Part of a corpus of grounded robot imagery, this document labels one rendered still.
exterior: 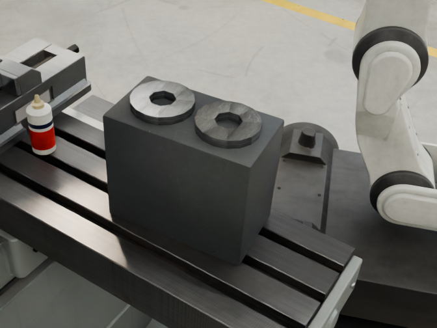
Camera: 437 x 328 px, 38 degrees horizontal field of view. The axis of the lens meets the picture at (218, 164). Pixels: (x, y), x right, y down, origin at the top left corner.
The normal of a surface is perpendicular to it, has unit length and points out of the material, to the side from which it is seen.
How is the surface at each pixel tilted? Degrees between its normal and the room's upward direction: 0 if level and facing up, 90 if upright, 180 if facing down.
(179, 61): 0
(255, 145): 0
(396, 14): 90
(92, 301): 90
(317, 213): 0
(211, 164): 90
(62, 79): 90
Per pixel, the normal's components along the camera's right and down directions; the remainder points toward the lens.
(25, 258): 0.85, 0.38
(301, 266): 0.06, -0.77
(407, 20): -0.20, 0.62
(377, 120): -0.22, 0.88
